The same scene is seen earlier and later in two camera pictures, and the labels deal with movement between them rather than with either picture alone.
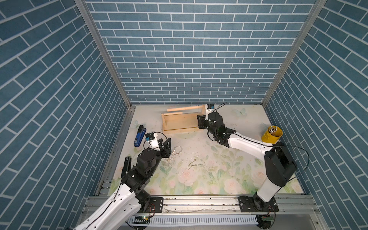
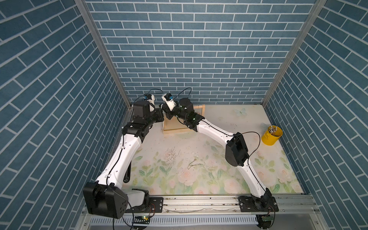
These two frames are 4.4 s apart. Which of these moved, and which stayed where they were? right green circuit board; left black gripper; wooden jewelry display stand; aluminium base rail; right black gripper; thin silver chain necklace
Moved: right black gripper; left black gripper
Stayed: wooden jewelry display stand; thin silver chain necklace; right green circuit board; aluminium base rail
